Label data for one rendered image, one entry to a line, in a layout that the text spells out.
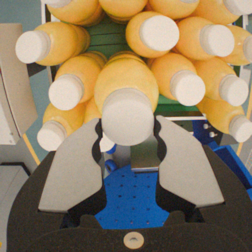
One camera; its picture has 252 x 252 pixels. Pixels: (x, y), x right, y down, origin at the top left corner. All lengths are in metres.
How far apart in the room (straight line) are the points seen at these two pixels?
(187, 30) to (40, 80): 1.38
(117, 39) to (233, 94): 0.27
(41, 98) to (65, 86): 1.37
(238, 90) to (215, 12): 0.11
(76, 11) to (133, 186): 0.35
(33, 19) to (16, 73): 1.22
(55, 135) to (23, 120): 0.11
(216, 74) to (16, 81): 0.32
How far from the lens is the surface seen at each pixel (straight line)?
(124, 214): 0.34
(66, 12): 0.22
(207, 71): 0.25
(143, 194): 0.37
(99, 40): 0.38
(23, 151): 2.08
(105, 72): 0.16
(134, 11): 0.23
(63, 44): 0.23
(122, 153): 0.46
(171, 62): 0.22
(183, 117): 0.36
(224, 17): 0.25
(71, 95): 0.19
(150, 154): 0.35
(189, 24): 0.23
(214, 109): 0.30
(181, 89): 0.19
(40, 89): 1.52
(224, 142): 0.43
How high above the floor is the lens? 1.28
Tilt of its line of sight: 60 degrees down
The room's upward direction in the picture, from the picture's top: 179 degrees clockwise
